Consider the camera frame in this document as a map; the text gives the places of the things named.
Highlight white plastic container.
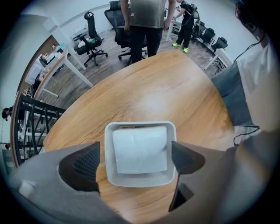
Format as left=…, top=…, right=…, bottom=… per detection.
left=104, top=120, right=178, bottom=189

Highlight white-legged wooden desk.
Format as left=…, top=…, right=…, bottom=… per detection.
left=203, top=47, right=233, bottom=74
left=32, top=43, right=95, bottom=99

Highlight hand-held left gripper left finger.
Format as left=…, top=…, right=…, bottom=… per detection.
left=58, top=141, right=101, bottom=193

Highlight black mesh office chair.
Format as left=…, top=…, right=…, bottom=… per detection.
left=200, top=27, right=217, bottom=48
left=210, top=37, right=228, bottom=53
left=190, top=20, right=207, bottom=44
left=104, top=0, right=149, bottom=61
left=71, top=10, right=109, bottom=67

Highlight person's white shirt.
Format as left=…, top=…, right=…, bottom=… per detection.
left=237, top=40, right=280, bottom=133

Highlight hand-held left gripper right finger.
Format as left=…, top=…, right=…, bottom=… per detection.
left=171, top=141, right=206, bottom=176

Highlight thin black headset cable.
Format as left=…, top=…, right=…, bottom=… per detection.
left=233, top=36, right=270, bottom=64

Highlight person's grey trousers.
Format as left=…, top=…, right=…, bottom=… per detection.
left=210, top=62, right=261, bottom=128

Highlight small white table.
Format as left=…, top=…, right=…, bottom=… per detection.
left=165, top=18, right=182, bottom=42

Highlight black metal railing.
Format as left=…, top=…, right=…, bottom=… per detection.
left=12, top=93, right=67, bottom=168

